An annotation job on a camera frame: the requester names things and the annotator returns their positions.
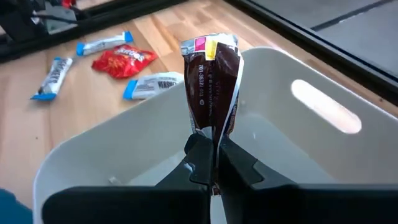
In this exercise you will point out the blue plastic bin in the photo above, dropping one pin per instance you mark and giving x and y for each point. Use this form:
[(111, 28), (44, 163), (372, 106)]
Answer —
[(12, 208)]

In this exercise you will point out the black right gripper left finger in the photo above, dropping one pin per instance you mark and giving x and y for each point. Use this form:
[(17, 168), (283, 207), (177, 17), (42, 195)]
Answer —
[(124, 205)]

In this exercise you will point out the white blue candy bar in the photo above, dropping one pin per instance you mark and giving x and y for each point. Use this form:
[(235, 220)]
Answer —
[(102, 44), (53, 77), (149, 86)]

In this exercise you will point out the brown chocolate bar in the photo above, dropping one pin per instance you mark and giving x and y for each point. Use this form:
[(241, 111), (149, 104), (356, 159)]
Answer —
[(211, 87)]

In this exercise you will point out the red ribbon tag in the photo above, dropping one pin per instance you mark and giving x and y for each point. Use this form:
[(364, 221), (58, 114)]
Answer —
[(68, 3)]

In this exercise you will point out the black aluminium table frame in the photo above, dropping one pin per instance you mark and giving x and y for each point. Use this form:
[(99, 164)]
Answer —
[(118, 17)]

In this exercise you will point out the red Skittles bag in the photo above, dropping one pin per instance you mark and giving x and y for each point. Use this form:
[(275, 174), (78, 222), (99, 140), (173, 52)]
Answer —
[(124, 60)]

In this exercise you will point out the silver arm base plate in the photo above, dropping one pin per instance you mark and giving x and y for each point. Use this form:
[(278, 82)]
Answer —
[(59, 23)]

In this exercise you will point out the grey plastic bin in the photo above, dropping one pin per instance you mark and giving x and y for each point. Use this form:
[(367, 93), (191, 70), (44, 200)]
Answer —
[(140, 140)]

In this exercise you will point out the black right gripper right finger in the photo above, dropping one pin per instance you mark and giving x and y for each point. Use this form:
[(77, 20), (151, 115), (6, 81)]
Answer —
[(311, 205)]

